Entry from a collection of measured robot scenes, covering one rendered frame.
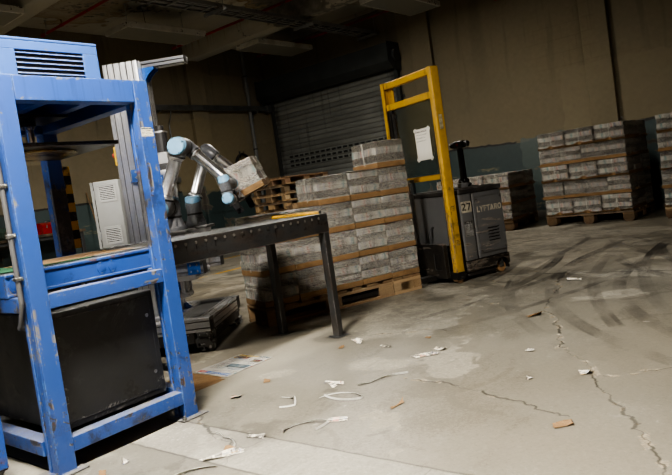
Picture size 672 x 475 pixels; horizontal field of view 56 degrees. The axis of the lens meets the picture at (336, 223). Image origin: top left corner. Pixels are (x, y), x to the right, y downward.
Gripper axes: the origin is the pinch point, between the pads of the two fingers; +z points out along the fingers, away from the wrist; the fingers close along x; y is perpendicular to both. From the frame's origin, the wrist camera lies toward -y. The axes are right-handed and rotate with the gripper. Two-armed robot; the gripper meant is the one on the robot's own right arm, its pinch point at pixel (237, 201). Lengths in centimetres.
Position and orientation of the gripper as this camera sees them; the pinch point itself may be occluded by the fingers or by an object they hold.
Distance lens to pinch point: 445.6
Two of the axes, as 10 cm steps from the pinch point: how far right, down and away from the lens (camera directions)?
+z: 0.1, -0.3, 10.0
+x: -8.8, 4.8, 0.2
